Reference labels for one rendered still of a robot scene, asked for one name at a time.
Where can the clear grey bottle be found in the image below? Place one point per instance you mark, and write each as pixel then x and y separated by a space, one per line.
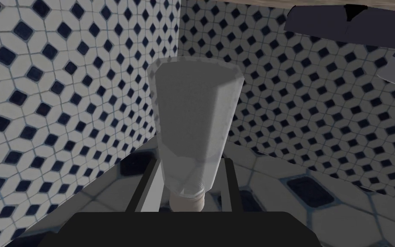
pixel 194 116

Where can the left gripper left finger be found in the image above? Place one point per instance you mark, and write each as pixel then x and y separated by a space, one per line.
pixel 147 192

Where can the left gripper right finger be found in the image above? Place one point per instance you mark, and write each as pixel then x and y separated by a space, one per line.
pixel 227 187

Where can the dark blue cabinet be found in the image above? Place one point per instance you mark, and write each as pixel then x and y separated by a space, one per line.
pixel 351 25

